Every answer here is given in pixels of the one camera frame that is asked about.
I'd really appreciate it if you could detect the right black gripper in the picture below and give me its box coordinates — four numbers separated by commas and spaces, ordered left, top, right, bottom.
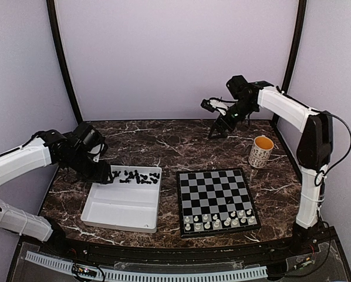
208, 99, 257, 139

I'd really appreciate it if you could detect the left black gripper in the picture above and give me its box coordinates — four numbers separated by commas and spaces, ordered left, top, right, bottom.
62, 149, 113, 184

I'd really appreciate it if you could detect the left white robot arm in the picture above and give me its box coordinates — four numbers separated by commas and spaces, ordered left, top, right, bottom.
0, 128, 113, 256

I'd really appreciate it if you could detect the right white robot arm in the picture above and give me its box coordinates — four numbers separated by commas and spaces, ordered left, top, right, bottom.
201, 76, 333, 231

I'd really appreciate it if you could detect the white mug orange inside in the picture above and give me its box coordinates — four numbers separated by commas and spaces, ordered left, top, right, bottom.
248, 135, 274, 169

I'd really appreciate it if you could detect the white plastic compartment tray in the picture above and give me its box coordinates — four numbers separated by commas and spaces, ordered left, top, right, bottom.
80, 165, 162, 233

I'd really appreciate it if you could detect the black and grey chessboard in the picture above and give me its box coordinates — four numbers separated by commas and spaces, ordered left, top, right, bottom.
176, 167, 261, 239

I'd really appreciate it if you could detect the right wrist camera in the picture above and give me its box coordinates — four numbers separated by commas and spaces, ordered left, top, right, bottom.
226, 75, 248, 100

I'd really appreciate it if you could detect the black front rail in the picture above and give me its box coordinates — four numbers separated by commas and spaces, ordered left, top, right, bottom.
41, 233, 312, 265

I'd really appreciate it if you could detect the white slotted cable duct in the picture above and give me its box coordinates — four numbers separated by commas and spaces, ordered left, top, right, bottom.
25, 251, 268, 281

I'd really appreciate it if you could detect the right black frame post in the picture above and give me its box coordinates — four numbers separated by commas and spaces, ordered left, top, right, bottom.
271, 0, 308, 126

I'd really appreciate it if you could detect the black frame post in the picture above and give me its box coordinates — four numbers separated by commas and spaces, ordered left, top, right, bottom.
271, 0, 308, 126
46, 0, 83, 124

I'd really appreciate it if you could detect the left black frame post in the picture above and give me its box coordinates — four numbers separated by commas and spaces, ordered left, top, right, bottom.
46, 0, 83, 124

